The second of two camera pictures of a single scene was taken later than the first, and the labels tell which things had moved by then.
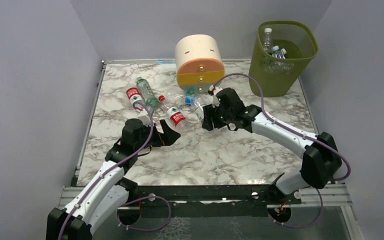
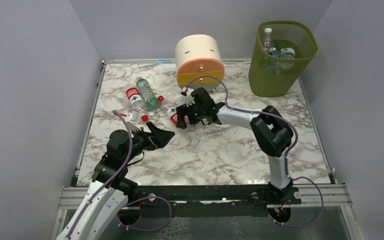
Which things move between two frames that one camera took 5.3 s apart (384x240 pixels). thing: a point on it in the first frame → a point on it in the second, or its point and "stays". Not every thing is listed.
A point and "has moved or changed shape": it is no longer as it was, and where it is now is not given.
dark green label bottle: [268, 40] stays
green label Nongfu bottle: [200, 102] has moved or changed shape
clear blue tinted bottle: [278, 53] stays
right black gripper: [212, 117] → [188, 113]
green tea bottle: [150, 99] stays
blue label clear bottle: [187, 98] stays
